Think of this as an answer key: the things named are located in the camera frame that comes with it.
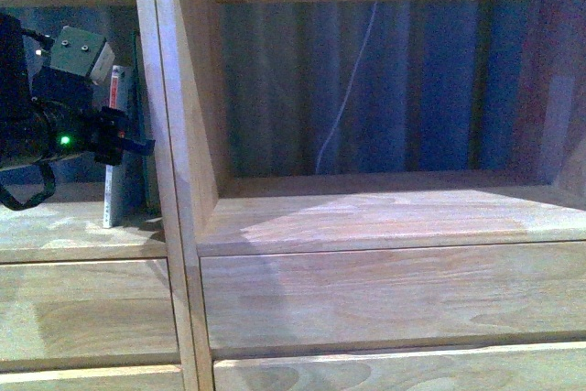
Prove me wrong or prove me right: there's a white red spine book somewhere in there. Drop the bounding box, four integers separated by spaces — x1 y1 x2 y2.
103 65 132 229

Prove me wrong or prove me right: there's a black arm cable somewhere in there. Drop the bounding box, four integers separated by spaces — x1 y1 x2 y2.
0 159 57 212

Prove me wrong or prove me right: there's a left lower wooden drawer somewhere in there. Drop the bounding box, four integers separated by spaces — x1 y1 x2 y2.
1 365 184 390

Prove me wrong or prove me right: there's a thin white cable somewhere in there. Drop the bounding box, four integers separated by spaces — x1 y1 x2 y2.
314 0 379 177

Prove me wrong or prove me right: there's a left upper wooden drawer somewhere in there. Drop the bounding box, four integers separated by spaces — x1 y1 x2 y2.
1 259 179 372

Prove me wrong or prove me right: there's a green thin book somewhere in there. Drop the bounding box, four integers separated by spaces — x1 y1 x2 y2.
131 29 160 214

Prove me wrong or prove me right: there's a right wooden shelf unit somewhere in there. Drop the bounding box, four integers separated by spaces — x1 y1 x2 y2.
176 0 585 390

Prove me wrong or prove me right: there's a right lower wooden drawer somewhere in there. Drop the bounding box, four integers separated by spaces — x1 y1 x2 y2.
213 342 585 390

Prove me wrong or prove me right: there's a left wooden shelf unit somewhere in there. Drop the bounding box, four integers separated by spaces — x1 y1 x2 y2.
1 0 212 390

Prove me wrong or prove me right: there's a wooden drawer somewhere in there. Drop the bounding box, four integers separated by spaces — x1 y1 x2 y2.
1 259 179 372
201 242 585 358
1 365 184 390
213 342 585 390

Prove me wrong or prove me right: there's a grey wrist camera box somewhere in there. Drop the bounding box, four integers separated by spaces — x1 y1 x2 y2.
49 26 115 84

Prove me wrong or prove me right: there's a wooden shelf unit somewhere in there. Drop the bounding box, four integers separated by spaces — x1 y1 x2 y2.
176 0 585 390
1 0 212 390

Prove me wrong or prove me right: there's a dark blue curtain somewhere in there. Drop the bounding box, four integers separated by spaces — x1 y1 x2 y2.
184 0 585 183

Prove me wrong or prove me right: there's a right upper wooden drawer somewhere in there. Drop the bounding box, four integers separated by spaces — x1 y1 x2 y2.
201 242 585 358

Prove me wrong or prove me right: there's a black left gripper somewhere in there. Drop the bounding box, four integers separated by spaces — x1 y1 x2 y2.
84 106 155 166

